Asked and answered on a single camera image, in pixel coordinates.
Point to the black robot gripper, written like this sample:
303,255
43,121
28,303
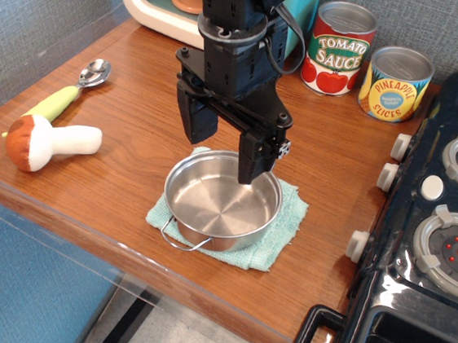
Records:
234,77

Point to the plush brown white mushroom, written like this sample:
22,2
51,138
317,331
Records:
32,141

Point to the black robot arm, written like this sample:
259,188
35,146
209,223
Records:
245,14

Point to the light green cloth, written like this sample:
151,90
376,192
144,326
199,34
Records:
262,255

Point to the tomato sauce can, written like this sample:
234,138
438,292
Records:
341,39

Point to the white teal toy microwave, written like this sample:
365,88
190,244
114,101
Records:
164,17

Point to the pineapple slices can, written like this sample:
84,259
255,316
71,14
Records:
395,83

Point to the black toy stove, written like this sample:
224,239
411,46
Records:
406,286

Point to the steel pot with handle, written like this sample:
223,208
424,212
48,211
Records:
211,210

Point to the spoon with green handle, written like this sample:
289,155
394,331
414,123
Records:
92,75

